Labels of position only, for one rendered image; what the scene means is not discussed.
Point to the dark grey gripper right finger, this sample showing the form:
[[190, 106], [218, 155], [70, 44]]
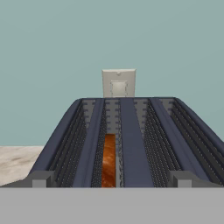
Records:
[[184, 178]]

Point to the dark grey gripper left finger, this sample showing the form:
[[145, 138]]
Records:
[[40, 178]]

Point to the dark blue toaster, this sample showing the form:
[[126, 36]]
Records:
[[134, 140]]

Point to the brown toasted bread slice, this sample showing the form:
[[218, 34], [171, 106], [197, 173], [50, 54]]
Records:
[[108, 162]]

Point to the white wall switch plate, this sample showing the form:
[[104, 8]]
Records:
[[118, 83]]

